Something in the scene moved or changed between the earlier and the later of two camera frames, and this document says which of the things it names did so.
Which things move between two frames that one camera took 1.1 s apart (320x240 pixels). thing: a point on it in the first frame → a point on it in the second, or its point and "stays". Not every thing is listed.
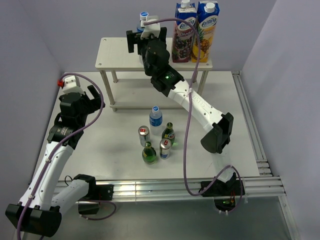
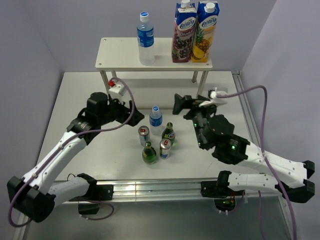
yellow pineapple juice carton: [207, 14] stays
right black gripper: [132, 39] → [195, 107]
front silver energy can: [165, 145] stays
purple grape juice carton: [184, 33] stays
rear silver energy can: [143, 131] stays
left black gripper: [94, 104] → [125, 112]
